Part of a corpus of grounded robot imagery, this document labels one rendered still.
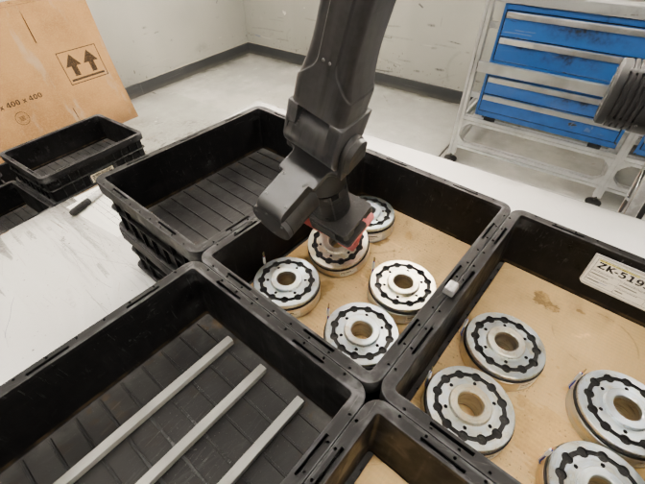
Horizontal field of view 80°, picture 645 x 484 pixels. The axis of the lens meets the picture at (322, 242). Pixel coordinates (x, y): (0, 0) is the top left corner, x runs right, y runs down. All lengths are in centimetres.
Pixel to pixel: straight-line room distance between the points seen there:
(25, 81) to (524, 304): 297
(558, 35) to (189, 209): 195
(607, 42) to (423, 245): 176
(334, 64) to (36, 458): 53
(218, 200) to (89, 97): 249
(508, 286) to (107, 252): 83
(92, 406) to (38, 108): 268
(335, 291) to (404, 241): 17
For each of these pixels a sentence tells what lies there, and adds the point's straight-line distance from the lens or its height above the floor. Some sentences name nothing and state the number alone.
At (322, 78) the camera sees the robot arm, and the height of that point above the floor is 118.
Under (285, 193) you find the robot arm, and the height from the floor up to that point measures 106.
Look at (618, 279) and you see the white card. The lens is 70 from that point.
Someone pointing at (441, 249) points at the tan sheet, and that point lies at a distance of 72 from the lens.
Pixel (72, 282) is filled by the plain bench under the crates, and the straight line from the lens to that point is 96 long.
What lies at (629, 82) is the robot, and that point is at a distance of 133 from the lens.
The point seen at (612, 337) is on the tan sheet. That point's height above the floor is 83.
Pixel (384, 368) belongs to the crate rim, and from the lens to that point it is 44.
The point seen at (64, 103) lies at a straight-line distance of 319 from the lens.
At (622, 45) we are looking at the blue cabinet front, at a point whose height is 78.
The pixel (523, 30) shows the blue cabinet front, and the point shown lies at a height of 78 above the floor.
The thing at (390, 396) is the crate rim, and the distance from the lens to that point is 42.
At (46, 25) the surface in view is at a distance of 321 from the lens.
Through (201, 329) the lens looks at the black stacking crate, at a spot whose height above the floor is 83.
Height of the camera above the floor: 131
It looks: 43 degrees down
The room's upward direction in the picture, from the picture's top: straight up
